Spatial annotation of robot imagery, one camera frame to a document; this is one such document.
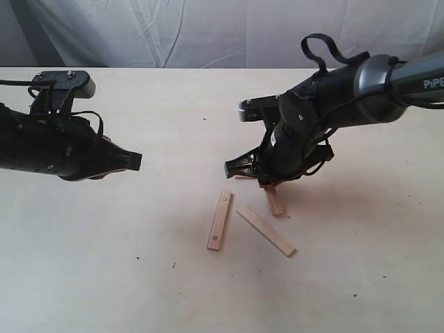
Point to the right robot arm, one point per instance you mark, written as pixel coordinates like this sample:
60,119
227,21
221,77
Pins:
300,121

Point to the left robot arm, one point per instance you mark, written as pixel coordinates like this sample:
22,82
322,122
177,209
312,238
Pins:
5,138

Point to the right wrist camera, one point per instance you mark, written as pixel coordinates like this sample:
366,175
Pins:
264,109

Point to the grooved wooden stick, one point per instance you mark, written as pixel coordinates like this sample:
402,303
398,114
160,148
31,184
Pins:
267,231

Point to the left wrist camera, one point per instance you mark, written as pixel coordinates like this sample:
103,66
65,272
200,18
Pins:
56,91

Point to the plain wooden stick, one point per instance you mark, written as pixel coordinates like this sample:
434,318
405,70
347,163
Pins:
237,177

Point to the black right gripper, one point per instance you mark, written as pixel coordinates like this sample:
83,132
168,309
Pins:
279,158

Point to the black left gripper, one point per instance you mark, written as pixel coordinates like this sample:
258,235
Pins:
66,147

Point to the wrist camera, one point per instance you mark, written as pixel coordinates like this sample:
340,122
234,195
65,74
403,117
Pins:
264,109
56,91

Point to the white backdrop cloth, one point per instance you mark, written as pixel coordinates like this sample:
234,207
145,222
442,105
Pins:
209,34

